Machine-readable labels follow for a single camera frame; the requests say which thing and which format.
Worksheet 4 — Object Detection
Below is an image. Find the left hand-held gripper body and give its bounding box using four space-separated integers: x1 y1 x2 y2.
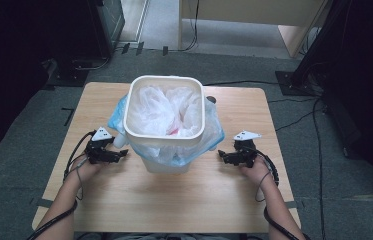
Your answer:
85 126 113 164

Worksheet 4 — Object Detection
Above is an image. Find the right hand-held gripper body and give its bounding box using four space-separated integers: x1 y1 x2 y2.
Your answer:
233 130 262 168

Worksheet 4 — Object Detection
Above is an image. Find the translucent blue-edged trash bag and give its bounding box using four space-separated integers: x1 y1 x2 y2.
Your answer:
107 84 226 168

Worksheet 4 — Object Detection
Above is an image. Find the person's left hand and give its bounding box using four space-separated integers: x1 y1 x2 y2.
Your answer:
70 156 103 183

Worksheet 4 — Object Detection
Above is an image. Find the person's right hand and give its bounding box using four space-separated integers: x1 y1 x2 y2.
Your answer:
239 156 272 188

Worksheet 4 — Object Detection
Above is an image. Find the black stand base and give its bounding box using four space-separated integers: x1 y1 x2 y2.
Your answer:
47 58 90 88
274 70 323 98

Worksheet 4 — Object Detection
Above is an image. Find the dark cabinet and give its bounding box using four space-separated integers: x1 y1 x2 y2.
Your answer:
87 0 126 59

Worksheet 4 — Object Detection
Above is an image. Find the dark curtain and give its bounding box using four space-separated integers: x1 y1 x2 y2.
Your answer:
0 0 92 161
320 0 373 194

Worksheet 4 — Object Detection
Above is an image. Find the light wooden desk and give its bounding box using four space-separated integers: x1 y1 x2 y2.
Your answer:
177 0 329 58

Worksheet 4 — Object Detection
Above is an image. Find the thin grey left gripper cord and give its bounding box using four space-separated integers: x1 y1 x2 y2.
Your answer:
74 159 85 202

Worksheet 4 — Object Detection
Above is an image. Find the thin grey gripper cord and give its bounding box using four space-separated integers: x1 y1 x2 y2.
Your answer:
254 171 272 203
74 159 85 202

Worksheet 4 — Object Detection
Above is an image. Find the thin grey right gripper cord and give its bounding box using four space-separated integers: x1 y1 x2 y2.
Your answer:
254 171 272 203

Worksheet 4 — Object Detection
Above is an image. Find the black floor cable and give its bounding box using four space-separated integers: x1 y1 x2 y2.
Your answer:
203 79 279 87
312 98 328 240
274 108 325 133
267 95 322 104

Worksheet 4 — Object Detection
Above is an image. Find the grey table bracket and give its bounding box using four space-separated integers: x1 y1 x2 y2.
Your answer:
35 197 54 209
285 200 305 210

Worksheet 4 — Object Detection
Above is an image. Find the grey floor cable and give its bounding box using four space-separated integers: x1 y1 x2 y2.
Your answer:
73 56 112 72

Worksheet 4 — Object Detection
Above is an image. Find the black hanging cable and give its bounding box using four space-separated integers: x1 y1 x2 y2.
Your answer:
177 0 200 53

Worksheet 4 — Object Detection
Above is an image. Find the black slanted stand post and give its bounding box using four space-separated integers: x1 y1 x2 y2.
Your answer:
292 0 352 88

